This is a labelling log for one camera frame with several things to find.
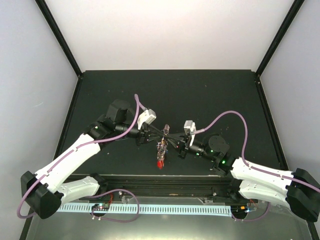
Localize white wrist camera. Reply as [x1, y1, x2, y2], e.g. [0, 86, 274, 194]
[137, 109, 157, 130]
[183, 120, 197, 148]

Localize black aluminium front rail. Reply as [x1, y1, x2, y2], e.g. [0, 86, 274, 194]
[62, 174, 251, 201]

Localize keyring with coloured keys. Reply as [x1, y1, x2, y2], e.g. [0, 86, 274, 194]
[156, 124, 170, 170]

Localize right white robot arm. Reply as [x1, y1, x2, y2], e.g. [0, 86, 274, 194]
[157, 134, 320, 223]

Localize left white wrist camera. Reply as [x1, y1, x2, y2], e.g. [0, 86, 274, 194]
[137, 109, 157, 130]

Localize right black frame post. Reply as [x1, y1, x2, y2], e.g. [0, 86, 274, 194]
[255, 0, 305, 77]

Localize right circuit board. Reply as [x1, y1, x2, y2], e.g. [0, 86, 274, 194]
[230, 199, 258, 215]

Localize white slotted cable duct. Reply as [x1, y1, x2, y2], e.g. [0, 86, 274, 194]
[57, 202, 232, 217]

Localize black frame post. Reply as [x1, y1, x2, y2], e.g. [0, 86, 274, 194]
[35, 0, 83, 78]
[255, 0, 305, 77]

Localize black work mat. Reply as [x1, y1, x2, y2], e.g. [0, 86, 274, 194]
[56, 70, 286, 176]

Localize left black frame post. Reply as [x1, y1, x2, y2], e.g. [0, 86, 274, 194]
[35, 0, 83, 78]

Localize left circuit board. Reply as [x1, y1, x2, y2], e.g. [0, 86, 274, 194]
[91, 203, 110, 211]

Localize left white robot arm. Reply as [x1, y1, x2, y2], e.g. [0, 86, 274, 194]
[20, 95, 157, 219]

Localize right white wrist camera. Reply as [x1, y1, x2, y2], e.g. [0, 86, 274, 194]
[183, 120, 197, 148]

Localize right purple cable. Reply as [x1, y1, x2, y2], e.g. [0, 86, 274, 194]
[193, 110, 320, 223]

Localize circuit board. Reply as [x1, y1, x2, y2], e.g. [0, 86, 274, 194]
[91, 203, 110, 211]
[230, 199, 258, 215]

